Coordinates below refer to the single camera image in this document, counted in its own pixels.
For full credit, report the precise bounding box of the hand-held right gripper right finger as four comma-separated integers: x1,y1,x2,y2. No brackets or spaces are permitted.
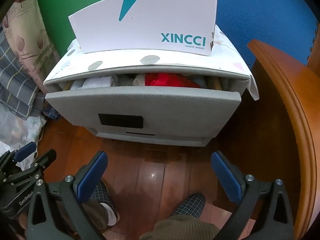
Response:
211,151,295,240

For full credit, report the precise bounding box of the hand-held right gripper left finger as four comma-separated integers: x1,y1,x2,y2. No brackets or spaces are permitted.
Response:
26,151,118,240

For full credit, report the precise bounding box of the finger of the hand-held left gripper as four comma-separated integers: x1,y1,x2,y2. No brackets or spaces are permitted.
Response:
0,141,37,172
6,149,57,188

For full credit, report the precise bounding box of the red underwear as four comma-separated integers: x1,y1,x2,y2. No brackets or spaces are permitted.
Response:
145,72,200,88

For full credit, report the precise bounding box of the white shoe box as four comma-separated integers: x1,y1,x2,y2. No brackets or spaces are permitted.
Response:
68,0,218,57

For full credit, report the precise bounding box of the plaid slipper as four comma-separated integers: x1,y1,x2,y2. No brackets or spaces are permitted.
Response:
82,179,118,228
172,192,207,222

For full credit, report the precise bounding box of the white plastic bag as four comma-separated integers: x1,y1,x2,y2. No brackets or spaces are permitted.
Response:
0,102,47,170

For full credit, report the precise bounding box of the grey bedside cabinet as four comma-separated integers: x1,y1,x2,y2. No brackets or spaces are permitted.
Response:
43,65,252,147

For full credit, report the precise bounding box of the brown wooden furniture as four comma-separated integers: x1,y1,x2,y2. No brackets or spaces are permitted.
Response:
247,39,318,240

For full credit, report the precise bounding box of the person's right leg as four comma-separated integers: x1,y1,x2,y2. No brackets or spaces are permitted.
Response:
140,215,220,240

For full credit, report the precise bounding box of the plaid blanket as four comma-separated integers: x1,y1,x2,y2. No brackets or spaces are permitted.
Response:
0,29,47,118

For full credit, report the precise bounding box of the white folded garment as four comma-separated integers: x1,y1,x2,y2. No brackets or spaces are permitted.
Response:
81,76,117,90

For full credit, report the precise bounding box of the beige folded garment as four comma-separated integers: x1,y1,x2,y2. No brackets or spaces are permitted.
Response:
132,74,148,87

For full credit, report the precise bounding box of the floral cushion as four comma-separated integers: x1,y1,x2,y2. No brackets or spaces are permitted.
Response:
5,0,60,90

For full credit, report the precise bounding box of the green foam mat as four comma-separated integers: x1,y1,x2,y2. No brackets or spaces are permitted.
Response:
34,0,160,60

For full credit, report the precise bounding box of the blue foam mat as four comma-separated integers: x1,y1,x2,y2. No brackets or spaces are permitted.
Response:
155,0,318,68

